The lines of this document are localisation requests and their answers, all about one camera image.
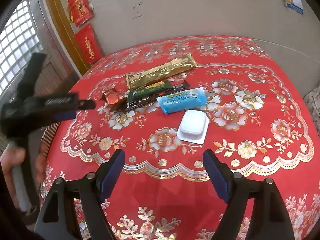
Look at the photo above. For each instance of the dark green cracker packet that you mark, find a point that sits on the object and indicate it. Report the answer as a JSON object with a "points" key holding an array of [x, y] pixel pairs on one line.
{"points": [[149, 90]]}

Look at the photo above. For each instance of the person left hand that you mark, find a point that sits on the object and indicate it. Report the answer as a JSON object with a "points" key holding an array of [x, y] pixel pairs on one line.
{"points": [[14, 156]]}

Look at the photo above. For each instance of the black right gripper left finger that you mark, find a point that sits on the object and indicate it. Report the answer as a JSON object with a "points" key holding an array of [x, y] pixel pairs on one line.
{"points": [[57, 218]]}

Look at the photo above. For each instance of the red floral tablecloth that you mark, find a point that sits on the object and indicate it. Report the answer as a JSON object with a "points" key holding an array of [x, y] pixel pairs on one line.
{"points": [[259, 126]]}

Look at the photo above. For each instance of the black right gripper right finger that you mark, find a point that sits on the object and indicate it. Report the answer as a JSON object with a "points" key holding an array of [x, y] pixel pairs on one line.
{"points": [[269, 219]]}

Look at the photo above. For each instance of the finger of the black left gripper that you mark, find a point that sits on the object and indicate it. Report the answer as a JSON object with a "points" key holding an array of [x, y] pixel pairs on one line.
{"points": [[85, 105]]}

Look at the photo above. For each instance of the glass block window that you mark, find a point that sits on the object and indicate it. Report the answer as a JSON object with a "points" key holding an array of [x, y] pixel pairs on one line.
{"points": [[18, 41]]}

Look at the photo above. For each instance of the lower red wall paper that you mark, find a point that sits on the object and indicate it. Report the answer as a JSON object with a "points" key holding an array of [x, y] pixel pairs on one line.
{"points": [[85, 38]]}

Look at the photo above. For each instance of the long gold snack bar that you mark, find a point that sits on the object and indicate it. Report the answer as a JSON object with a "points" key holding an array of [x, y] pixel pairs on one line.
{"points": [[161, 72]]}

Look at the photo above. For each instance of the striped white tray box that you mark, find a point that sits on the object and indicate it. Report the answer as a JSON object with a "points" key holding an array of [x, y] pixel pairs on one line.
{"points": [[47, 138]]}

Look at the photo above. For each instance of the brown metal door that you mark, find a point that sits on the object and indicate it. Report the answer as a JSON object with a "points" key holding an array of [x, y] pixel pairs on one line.
{"points": [[59, 73]]}

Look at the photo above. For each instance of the white jelly cup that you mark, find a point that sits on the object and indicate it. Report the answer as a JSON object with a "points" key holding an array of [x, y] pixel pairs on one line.
{"points": [[193, 127]]}

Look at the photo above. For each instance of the blue snack packet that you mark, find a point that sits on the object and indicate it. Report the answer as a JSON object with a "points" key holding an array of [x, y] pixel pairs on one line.
{"points": [[182, 100]]}

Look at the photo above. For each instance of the dark brown coffee stick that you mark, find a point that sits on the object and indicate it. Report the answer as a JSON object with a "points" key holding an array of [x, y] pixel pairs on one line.
{"points": [[151, 99]]}

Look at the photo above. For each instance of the floral cushion chair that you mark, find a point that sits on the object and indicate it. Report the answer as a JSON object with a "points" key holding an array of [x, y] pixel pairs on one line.
{"points": [[312, 101]]}

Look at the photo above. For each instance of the wooden door frame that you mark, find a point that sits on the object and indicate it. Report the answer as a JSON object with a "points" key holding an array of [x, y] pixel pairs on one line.
{"points": [[65, 35]]}

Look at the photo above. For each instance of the small orange foil candy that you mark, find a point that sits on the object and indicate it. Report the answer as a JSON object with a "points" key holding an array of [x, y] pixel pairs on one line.
{"points": [[111, 96]]}

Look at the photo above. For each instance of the red wall paper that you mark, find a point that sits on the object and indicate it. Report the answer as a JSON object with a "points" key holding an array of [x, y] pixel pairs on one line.
{"points": [[79, 11], [85, 38]]}

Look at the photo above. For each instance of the upper red wall paper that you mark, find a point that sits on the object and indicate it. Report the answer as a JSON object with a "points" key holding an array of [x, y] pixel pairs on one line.
{"points": [[79, 11]]}

